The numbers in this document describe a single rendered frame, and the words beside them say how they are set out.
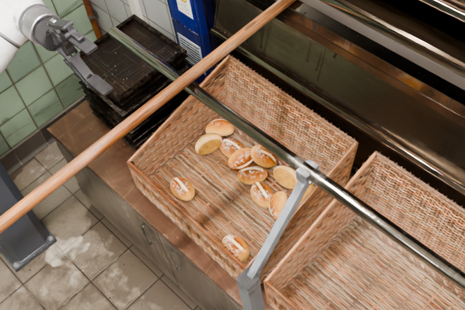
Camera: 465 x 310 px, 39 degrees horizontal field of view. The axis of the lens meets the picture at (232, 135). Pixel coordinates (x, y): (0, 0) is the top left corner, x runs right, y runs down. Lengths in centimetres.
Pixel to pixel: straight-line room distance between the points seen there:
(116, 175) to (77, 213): 71
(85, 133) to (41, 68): 66
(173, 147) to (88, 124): 39
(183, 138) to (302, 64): 54
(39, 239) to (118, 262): 35
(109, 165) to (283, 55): 75
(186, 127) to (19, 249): 98
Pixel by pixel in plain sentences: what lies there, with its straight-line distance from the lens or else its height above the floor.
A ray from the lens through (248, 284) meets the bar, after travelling 159.
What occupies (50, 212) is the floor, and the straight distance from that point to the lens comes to 302.
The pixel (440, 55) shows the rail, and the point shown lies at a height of 144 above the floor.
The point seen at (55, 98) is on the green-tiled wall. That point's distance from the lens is 316.
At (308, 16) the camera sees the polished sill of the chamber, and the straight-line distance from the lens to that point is 179.
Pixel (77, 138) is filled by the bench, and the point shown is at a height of 58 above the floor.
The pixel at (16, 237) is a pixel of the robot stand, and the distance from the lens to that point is 279.
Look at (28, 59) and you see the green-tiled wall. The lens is 296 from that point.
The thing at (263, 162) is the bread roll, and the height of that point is 64.
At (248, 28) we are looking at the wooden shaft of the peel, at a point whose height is 121.
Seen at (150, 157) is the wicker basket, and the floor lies 68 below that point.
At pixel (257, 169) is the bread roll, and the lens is 213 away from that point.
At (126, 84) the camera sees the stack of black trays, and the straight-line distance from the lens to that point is 213.
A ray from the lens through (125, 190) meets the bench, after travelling 224.
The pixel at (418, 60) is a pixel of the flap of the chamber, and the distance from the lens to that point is 136.
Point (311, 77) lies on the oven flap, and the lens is 192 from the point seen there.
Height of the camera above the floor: 238
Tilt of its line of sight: 52 degrees down
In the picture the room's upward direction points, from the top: 10 degrees counter-clockwise
